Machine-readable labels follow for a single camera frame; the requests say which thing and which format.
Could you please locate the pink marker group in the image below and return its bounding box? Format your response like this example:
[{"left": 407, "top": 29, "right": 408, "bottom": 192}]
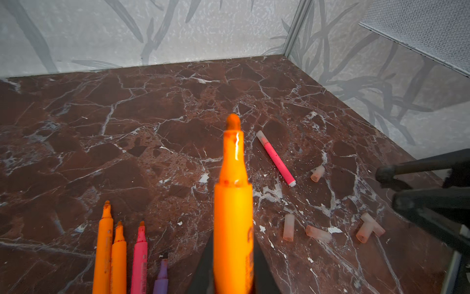
[
  {"left": 257, "top": 131, "right": 296, "bottom": 187},
  {"left": 130, "top": 221, "right": 148, "bottom": 294}
]

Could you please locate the orange marker group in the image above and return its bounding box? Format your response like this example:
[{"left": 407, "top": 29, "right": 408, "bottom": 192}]
[{"left": 213, "top": 114, "right": 254, "bottom": 294}]

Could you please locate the purple marker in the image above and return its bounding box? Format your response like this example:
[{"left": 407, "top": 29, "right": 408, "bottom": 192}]
[{"left": 153, "top": 253, "right": 168, "bottom": 294}]

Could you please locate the white wire mesh basket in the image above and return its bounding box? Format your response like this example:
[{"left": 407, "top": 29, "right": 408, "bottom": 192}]
[{"left": 359, "top": 0, "right": 470, "bottom": 77}]

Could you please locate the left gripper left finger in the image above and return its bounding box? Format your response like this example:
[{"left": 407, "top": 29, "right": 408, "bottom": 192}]
[{"left": 187, "top": 233, "right": 215, "bottom": 294}]

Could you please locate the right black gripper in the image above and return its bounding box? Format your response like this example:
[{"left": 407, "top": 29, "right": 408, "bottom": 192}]
[{"left": 375, "top": 148, "right": 470, "bottom": 256}]

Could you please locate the orange marker far left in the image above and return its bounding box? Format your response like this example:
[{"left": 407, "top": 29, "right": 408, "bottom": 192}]
[{"left": 93, "top": 200, "right": 113, "bottom": 294}]

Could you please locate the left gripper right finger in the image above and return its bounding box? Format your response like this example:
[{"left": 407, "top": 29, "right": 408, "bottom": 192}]
[{"left": 252, "top": 239, "right": 281, "bottom": 294}]

